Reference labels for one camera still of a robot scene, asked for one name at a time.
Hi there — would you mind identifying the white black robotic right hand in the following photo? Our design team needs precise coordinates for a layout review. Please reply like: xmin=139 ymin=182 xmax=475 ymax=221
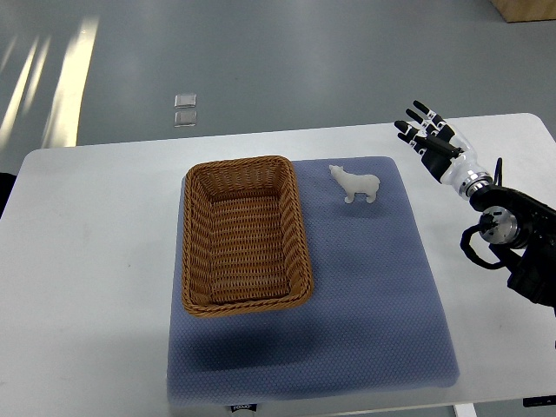
xmin=394 ymin=100 xmax=493 ymax=200

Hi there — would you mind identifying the white toy bear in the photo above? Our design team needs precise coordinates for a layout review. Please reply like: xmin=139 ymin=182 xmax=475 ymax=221
xmin=328 ymin=164 xmax=381 ymax=204

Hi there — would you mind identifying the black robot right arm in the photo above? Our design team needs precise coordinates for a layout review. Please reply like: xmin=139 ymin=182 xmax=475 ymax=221
xmin=466 ymin=184 xmax=555 ymax=308

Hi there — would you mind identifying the brown wicker basket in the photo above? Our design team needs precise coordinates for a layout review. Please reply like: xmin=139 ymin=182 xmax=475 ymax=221
xmin=182 ymin=156 xmax=314 ymax=318

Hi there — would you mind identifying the brown cardboard box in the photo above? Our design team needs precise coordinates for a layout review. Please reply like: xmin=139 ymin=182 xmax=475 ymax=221
xmin=491 ymin=0 xmax=555 ymax=23

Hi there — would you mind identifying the blue foam mat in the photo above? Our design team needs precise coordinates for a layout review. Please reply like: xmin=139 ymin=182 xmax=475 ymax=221
xmin=167 ymin=156 xmax=459 ymax=407

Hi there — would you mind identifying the black table control panel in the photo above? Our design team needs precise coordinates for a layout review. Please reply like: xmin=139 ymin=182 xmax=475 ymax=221
xmin=522 ymin=394 xmax=556 ymax=407

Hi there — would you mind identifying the upper metal floor plate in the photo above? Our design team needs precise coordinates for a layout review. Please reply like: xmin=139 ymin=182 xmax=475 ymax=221
xmin=175 ymin=93 xmax=196 ymax=109

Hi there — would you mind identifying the metal floor plate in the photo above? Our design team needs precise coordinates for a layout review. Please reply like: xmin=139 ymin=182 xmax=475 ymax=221
xmin=175 ymin=93 xmax=196 ymax=109
xmin=174 ymin=109 xmax=197 ymax=127

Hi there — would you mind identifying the lower metal floor plate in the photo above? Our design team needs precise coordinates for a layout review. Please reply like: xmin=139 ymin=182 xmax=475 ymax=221
xmin=174 ymin=109 xmax=197 ymax=127

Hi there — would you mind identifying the black label tag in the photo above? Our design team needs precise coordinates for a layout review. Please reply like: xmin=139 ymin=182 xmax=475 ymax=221
xmin=229 ymin=404 xmax=257 ymax=413

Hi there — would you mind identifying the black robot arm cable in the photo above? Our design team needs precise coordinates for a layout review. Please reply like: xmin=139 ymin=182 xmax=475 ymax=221
xmin=460 ymin=157 xmax=513 ymax=270

